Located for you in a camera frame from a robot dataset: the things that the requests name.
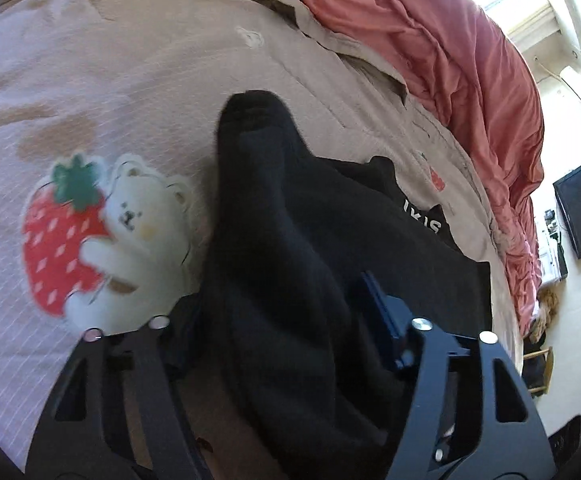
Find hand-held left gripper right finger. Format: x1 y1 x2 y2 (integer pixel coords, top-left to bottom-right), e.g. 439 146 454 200
361 270 557 480

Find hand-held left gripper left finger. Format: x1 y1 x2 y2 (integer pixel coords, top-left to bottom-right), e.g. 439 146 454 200
25 314 214 480

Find black shirt orange patches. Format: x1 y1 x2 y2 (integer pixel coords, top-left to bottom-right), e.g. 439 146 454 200
315 156 494 358

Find black pants orange waistband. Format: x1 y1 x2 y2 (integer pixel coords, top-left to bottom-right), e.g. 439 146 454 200
203 90 421 480

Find person's left hand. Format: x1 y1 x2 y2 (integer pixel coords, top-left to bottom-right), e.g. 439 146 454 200
180 370 292 480

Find wooden stool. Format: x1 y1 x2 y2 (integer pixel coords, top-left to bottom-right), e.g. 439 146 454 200
523 346 554 397

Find brown plush toy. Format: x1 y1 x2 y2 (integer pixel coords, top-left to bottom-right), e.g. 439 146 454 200
531 285 562 342

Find cluttered shelf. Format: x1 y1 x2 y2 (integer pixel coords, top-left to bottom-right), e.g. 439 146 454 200
538 210 569 282

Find coral red duvet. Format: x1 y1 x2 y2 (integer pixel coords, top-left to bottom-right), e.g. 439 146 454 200
230 0 546 337

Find beige strawberry print blanket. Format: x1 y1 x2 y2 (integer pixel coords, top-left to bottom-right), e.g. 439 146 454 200
0 0 526 467

